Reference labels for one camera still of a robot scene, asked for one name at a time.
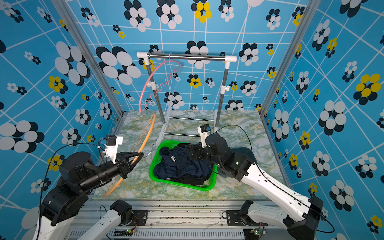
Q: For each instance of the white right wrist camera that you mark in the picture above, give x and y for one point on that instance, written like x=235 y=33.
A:
x=204 y=131

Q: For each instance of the wooden hanger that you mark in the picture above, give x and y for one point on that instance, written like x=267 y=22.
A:
x=143 y=139

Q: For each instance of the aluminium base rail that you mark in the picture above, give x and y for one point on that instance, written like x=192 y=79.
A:
x=198 y=220

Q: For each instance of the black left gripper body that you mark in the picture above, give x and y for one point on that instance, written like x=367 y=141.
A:
x=122 y=165

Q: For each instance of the navy blue shorts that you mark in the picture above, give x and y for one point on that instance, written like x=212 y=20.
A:
x=180 y=165

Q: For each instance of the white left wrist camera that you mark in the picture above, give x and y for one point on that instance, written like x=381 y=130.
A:
x=110 y=146

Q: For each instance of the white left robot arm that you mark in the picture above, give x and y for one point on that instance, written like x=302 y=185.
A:
x=79 y=177

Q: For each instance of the white metal clothes rack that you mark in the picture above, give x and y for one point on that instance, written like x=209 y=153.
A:
x=150 y=83

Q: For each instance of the green plastic basket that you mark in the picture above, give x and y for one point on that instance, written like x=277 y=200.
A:
x=171 y=165

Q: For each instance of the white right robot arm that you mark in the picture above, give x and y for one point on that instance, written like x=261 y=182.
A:
x=295 y=213

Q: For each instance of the dark teal plastic bin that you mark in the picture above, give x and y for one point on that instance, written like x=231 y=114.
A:
x=246 y=151

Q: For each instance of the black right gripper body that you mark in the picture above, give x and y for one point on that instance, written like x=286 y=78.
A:
x=202 y=153

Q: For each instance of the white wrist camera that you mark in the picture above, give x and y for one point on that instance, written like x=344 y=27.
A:
x=110 y=146
x=204 y=131

